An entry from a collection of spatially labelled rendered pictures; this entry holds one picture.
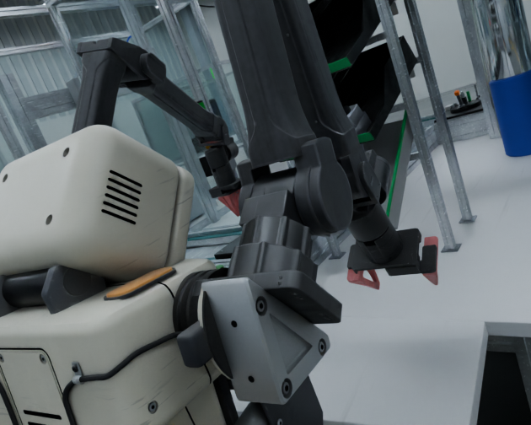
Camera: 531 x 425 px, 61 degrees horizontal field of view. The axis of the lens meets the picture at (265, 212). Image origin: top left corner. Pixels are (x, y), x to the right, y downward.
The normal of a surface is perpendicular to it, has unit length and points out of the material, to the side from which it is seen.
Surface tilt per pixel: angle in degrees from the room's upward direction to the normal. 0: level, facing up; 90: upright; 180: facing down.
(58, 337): 82
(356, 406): 0
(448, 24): 90
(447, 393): 0
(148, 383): 90
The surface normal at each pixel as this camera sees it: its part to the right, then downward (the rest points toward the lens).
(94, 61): -0.32, -0.25
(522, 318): -0.35, -0.91
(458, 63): -0.47, 0.38
